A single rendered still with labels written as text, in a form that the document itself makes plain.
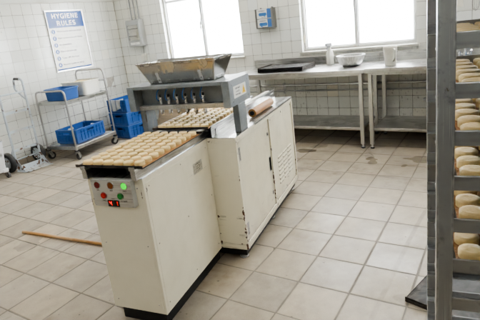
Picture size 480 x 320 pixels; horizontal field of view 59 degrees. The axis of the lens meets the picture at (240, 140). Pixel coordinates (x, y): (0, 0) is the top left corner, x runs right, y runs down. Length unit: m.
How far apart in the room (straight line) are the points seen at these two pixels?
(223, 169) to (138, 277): 0.80
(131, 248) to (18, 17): 4.82
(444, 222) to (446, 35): 0.35
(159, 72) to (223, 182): 0.80
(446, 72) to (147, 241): 1.71
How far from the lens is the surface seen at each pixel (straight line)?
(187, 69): 2.64
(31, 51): 6.66
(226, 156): 2.61
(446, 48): 0.83
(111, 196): 2.18
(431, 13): 1.28
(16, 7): 6.64
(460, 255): 1.04
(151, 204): 2.14
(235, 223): 2.77
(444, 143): 0.86
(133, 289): 2.44
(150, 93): 2.86
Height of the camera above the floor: 1.48
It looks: 15 degrees down
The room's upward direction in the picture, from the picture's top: 7 degrees counter-clockwise
